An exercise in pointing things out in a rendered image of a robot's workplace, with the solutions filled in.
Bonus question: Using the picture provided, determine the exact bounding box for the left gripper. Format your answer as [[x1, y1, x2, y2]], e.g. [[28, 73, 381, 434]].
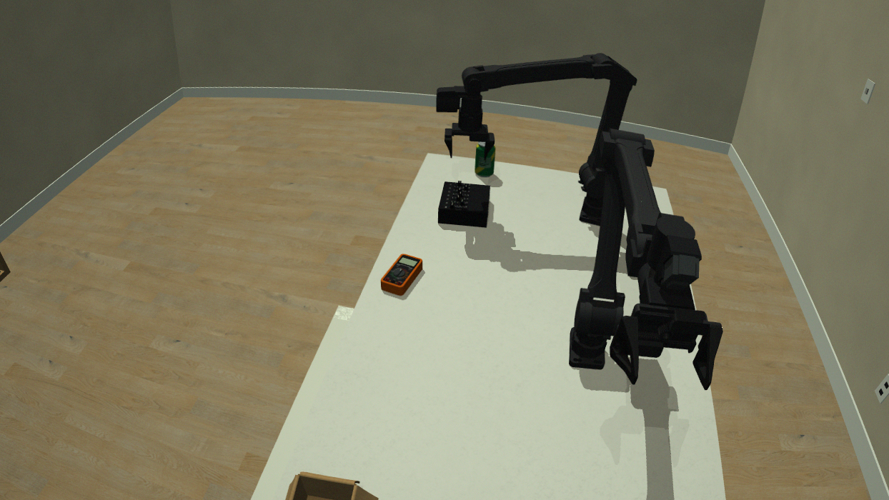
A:
[[610, 304, 723, 390]]

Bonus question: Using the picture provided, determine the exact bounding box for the black lighting desk fader panel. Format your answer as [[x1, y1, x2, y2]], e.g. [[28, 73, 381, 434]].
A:
[[438, 181, 490, 228]]

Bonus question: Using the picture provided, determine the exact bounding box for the orange digital multimeter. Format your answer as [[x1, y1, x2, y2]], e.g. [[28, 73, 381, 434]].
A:
[[381, 254, 422, 296]]

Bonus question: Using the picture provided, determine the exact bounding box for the brown cardboard box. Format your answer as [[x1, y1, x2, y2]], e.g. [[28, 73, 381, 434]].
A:
[[285, 472, 379, 500]]

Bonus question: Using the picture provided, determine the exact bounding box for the green and yellow drink can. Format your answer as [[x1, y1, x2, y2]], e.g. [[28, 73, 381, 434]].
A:
[[475, 142, 496, 177]]

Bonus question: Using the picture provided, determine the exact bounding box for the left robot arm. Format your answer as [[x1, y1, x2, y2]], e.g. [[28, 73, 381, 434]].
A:
[[569, 129, 702, 370]]

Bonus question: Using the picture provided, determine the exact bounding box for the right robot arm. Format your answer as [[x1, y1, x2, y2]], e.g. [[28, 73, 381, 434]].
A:
[[436, 53, 637, 226]]

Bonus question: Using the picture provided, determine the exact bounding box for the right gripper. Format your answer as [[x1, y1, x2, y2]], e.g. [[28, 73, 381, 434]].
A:
[[444, 112, 495, 160]]

